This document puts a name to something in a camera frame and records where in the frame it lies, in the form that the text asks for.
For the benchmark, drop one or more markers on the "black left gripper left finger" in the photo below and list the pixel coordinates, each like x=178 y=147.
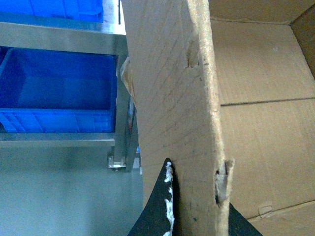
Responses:
x=157 y=217

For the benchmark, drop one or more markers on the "blue plastic crate front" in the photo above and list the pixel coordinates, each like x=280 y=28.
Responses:
x=43 y=91

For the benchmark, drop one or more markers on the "large cardboard box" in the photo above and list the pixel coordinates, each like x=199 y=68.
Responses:
x=226 y=90

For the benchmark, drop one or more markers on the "blue plastic crate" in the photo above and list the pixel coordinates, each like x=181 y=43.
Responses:
x=83 y=10
x=43 y=91

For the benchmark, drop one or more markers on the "blue plastic crate rear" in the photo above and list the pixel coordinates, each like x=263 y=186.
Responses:
x=83 y=10

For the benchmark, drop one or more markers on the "stainless steel shelf rack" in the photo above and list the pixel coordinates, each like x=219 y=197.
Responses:
x=66 y=35

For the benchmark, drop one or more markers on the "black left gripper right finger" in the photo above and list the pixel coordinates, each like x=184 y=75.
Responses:
x=238 y=225

